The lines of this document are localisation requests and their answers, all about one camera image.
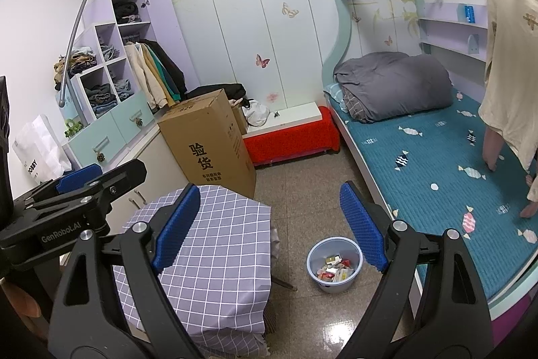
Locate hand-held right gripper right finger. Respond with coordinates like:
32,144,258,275
340,180,494,359

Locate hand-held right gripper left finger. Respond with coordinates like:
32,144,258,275
48,183,202,359

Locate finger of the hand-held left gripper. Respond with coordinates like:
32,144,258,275
12,165,105,208
0,158,148,236

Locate pile of small packets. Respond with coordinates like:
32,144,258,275
317,255,353,283

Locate light blue plastic basin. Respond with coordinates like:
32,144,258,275
306,237,364,294

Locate person's left hand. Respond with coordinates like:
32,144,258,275
0,277,53,328

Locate beige low cabinet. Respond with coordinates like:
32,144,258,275
63,128,191,234

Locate white paper bag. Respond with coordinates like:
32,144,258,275
12,114,72,185

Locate stepped storage cabinet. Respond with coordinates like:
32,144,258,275
59,0,201,175

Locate grey checked tablecloth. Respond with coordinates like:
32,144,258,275
111,184,280,359

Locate dark folded clothes stack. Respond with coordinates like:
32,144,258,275
83,83,119,116

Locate tall cardboard box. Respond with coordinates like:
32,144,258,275
157,88,257,198

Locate folded jeans stack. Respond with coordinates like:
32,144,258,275
100,43,121,62
113,77,135,100

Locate black monitor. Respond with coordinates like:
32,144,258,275
0,76,10,158

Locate bed with teal sheet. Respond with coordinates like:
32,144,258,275
325,87,538,306

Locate cream hanging coat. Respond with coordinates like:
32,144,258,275
123,43,157,111

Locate green hanging shirt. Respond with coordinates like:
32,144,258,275
149,47,174,104

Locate red covered bench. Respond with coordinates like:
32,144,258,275
244,107,341,167

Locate pile of folded clothes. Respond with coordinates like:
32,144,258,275
53,46,99,84

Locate black hanging coat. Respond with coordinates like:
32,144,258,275
143,39,188,96

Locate plaid pillow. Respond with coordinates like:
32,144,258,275
340,85,363,121

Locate white board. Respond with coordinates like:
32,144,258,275
244,102,324,139

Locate black bag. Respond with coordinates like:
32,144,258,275
185,83,248,102

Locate white plastic bag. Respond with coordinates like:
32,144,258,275
241,100,271,128

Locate light blue striped pillow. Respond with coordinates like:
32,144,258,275
325,83,348,112

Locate grey quilt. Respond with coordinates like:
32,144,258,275
334,51,455,124

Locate black folded clothes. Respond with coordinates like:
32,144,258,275
115,1,142,24

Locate white wardrobe doors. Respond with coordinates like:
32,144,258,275
168,0,350,112

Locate cream hanging shirt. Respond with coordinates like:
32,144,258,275
478,0,538,171

